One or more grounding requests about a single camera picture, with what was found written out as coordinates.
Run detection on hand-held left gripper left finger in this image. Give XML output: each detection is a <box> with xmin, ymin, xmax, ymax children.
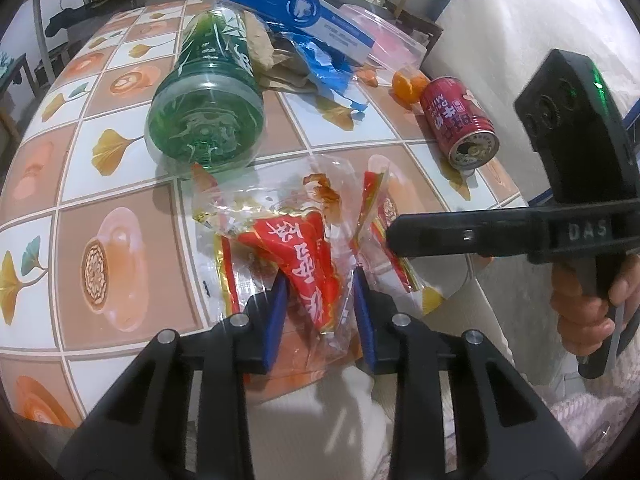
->
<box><xmin>57</xmin><ymin>275</ymin><xmax>289</xmax><ymax>480</ymax></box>

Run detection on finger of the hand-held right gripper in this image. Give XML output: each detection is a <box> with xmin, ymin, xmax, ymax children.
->
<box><xmin>382</xmin><ymin>206</ymin><xmax>546</xmax><ymax>260</ymax></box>

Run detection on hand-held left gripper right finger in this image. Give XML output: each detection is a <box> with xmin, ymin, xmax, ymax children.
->
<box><xmin>350</xmin><ymin>266</ymin><xmax>587</xmax><ymax>480</ymax></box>

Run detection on clear red snack wrapper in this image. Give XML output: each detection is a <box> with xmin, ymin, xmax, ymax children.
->
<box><xmin>192</xmin><ymin>156</ymin><xmax>362</xmax><ymax>382</ymax></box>
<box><xmin>350</xmin><ymin>154</ymin><xmax>447</xmax><ymax>312</ymax></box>

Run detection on large orange peel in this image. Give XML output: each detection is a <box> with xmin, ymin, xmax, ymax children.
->
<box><xmin>392</xmin><ymin>70</ymin><xmax>432</xmax><ymax>109</ymax></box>

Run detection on person's right forearm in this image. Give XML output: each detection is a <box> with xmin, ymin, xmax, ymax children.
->
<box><xmin>546</xmin><ymin>330</ymin><xmax>640</xmax><ymax>467</ymax></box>

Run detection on person's right hand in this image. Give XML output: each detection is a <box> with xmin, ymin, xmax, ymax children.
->
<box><xmin>550</xmin><ymin>254</ymin><xmax>640</xmax><ymax>356</ymax></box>

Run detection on red drink can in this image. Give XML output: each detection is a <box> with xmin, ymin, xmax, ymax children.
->
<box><xmin>418</xmin><ymin>76</ymin><xmax>501</xmax><ymax>170</ymax></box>

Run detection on white mattress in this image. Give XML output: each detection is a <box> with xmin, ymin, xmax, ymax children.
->
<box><xmin>420</xmin><ymin>0</ymin><xmax>640</xmax><ymax>207</ymax></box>

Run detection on wooden armchair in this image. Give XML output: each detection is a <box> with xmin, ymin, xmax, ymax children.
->
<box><xmin>350</xmin><ymin>0</ymin><xmax>446</xmax><ymax>52</ymax></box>

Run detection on torn blue plastic wrapper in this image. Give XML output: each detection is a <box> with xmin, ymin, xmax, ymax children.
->
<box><xmin>286</xmin><ymin>29</ymin><xmax>369</xmax><ymax>117</ymax></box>

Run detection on green plastic bottle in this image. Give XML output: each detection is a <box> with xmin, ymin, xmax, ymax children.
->
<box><xmin>143</xmin><ymin>6</ymin><xmax>266</xmax><ymax>169</ymax></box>

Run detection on crumpled brown paper bag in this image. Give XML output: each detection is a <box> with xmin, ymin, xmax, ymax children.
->
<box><xmin>244</xmin><ymin>11</ymin><xmax>322</xmax><ymax>94</ymax></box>

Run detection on blue toothpaste box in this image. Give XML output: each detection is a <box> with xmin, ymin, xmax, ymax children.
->
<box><xmin>202</xmin><ymin>0</ymin><xmax>377</xmax><ymax>64</ymax></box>

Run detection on dark clothes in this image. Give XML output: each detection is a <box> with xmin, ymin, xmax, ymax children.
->
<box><xmin>44</xmin><ymin>6</ymin><xmax>87</xmax><ymax>37</ymax></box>

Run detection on grey long table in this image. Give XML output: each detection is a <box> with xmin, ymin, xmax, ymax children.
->
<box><xmin>29</xmin><ymin>0</ymin><xmax>147</xmax><ymax>77</ymax></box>

